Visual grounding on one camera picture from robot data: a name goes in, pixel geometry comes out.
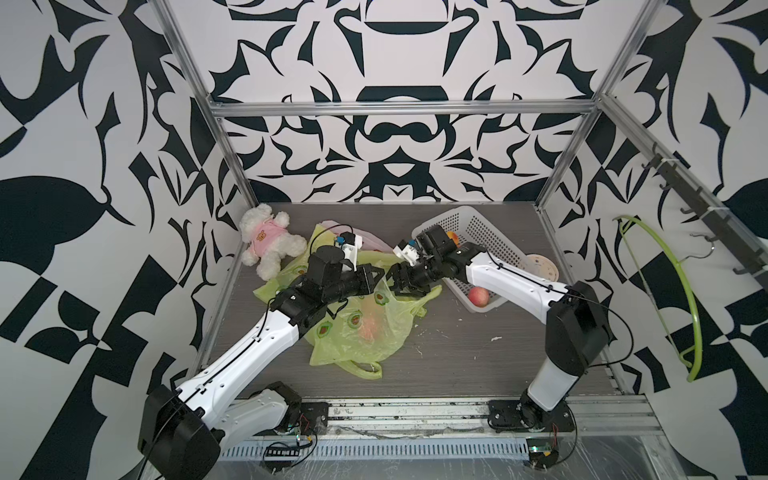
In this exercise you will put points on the yellow fruit upper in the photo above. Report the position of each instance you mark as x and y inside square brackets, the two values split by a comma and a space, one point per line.
[454, 237]

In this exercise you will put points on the white plush bear pink shirt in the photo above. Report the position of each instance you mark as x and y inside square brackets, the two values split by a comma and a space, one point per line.
[268, 241]

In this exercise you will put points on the green hoop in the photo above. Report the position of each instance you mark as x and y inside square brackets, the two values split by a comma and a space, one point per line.
[691, 357]

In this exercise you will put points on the green avocado print plastic bag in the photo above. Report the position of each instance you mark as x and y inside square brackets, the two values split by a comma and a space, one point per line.
[341, 303]

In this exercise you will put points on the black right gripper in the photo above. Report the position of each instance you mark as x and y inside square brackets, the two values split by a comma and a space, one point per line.
[408, 278]

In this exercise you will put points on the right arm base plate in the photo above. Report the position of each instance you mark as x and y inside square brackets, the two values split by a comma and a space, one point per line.
[527, 416]

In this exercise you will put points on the black wall hook rail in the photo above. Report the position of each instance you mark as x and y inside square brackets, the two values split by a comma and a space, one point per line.
[701, 203]

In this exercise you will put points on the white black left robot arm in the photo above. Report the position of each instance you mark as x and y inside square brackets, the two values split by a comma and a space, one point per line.
[182, 429]

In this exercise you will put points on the green circuit board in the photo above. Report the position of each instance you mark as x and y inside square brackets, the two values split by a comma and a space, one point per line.
[542, 454]

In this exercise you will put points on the white perforated plastic basket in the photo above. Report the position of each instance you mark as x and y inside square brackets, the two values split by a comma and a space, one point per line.
[471, 226]

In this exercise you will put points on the beige round perforated disc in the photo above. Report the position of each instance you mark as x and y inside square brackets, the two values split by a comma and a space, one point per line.
[545, 268]

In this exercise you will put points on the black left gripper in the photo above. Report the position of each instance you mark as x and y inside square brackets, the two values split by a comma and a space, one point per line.
[366, 283]

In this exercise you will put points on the pink apple print plastic bag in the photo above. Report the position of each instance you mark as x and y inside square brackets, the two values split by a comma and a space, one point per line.
[329, 228]

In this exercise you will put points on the red peach basket front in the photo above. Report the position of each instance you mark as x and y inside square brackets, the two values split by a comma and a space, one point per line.
[479, 296]

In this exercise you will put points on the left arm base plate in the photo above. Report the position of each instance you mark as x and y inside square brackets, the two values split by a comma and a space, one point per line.
[305, 417]

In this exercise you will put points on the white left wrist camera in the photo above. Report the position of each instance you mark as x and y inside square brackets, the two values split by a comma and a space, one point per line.
[350, 244]

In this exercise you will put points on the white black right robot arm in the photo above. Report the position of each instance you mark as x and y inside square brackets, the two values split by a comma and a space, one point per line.
[576, 326]

